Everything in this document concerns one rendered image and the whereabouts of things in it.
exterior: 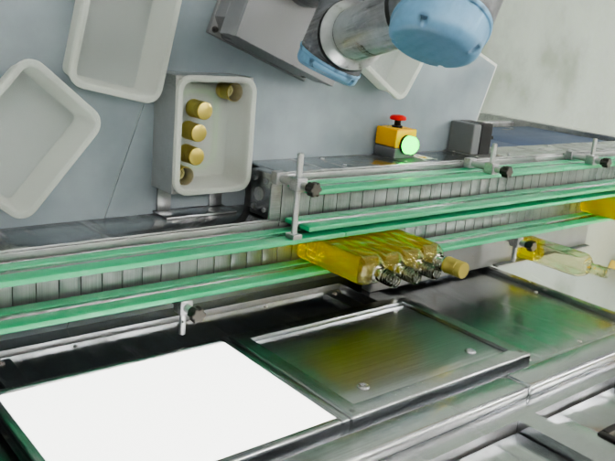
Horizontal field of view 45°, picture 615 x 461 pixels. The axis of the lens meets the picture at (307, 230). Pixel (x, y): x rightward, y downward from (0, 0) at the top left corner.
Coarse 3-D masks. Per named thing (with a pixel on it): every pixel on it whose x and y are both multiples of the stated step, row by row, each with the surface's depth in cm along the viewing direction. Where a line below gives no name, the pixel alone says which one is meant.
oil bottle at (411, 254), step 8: (376, 232) 159; (376, 240) 154; (384, 240) 154; (392, 240) 155; (392, 248) 150; (400, 248) 149; (408, 248) 150; (416, 248) 150; (408, 256) 147; (416, 256) 148; (408, 264) 147
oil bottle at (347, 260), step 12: (324, 240) 149; (336, 240) 150; (300, 252) 154; (312, 252) 151; (324, 252) 148; (336, 252) 145; (348, 252) 143; (360, 252) 143; (372, 252) 144; (324, 264) 148; (336, 264) 146; (348, 264) 143; (360, 264) 140; (372, 264) 140; (348, 276) 143; (360, 276) 141
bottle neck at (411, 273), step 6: (402, 264) 144; (396, 270) 143; (402, 270) 142; (408, 270) 141; (414, 270) 141; (402, 276) 142; (408, 276) 141; (414, 276) 143; (420, 276) 142; (408, 282) 142; (414, 282) 141
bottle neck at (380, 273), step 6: (378, 270) 139; (384, 270) 139; (390, 270) 139; (372, 276) 140; (378, 276) 139; (384, 276) 138; (390, 276) 137; (396, 276) 138; (384, 282) 138; (390, 282) 137; (396, 282) 138
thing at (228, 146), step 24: (192, 96) 142; (216, 96) 146; (192, 120) 144; (216, 120) 147; (240, 120) 146; (192, 144) 145; (216, 144) 148; (240, 144) 147; (192, 168) 146; (216, 168) 150; (240, 168) 148; (192, 192) 139; (216, 192) 143
